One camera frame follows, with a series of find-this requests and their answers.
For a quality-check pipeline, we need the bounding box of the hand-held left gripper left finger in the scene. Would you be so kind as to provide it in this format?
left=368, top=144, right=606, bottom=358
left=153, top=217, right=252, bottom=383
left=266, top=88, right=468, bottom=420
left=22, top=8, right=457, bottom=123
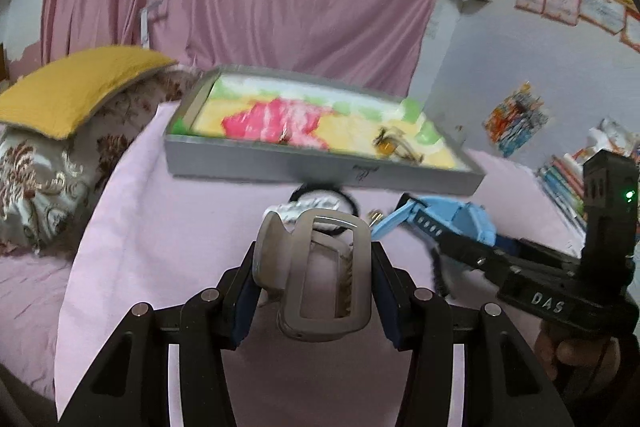
left=57, top=244, right=263, bottom=427

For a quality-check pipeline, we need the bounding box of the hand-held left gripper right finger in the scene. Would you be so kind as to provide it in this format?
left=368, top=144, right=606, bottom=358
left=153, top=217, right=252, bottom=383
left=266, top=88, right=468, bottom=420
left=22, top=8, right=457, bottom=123
left=370, top=239, right=576, bottom=427

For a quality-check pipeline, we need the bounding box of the black coiled cord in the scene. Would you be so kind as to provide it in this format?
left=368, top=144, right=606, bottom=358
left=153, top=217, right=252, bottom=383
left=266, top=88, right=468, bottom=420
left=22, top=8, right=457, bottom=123
left=431, top=247, right=454, bottom=299

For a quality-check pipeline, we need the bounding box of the black hair tie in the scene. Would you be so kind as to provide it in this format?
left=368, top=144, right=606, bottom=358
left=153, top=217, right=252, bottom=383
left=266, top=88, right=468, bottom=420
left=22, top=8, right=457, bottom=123
left=289, top=186, right=362, bottom=238

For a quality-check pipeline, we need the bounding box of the yellow pillow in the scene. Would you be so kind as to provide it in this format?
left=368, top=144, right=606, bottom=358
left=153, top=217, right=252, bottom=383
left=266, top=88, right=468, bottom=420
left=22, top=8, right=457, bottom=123
left=0, top=47, right=178, bottom=140

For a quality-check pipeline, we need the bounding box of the row of books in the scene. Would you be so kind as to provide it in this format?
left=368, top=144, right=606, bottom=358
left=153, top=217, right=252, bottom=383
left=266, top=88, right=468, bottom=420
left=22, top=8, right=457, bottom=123
left=537, top=147, right=640, bottom=233

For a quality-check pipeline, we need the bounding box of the white folding lamp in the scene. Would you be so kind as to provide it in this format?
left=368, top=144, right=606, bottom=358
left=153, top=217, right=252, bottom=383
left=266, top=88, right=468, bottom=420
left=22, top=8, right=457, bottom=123
left=139, top=0, right=166, bottom=50

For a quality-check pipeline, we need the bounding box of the shallow grey cardboard box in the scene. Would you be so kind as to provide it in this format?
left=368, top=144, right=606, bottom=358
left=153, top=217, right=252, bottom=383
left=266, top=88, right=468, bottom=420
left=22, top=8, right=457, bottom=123
left=164, top=64, right=486, bottom=196

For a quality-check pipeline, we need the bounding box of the blue claw hair clip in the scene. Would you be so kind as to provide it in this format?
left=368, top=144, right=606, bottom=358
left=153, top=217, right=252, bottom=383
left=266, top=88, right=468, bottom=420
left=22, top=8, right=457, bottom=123
left=370, top=194, right=498, bottom=253

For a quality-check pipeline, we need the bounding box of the floral patterned pillow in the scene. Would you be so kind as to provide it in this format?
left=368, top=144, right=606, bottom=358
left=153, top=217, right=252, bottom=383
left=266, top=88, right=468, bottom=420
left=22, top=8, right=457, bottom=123
left=0, top=69, right=201, bottom=255

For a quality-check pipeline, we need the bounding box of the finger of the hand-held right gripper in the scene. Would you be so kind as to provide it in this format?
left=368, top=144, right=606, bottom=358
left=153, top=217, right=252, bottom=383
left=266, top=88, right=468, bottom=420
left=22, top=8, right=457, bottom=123
left=494, top=234, right=585, bottom=270
left=415, top=209, right=506, bottom=280

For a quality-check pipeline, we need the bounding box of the colourful wall drawing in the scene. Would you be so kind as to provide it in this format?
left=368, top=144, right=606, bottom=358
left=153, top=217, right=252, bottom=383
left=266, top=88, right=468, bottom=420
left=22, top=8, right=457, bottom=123
left=482, top=82, right=551, bottom=158

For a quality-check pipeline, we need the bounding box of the grey claw hair clip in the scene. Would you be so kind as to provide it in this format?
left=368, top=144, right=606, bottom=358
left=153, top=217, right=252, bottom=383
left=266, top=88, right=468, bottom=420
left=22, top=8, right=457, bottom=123
left=251, top=208, right=373, bottom=342

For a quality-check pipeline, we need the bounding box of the person's right hand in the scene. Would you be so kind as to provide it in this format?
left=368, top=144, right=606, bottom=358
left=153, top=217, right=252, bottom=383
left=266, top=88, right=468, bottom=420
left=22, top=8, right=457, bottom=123
left=532, top=321, right=621, bottom=383

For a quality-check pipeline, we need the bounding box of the white plastic bag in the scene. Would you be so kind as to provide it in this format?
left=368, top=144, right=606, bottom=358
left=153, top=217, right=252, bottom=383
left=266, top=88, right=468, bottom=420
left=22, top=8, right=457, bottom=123
left=590, top=118, right=637, bottom=154

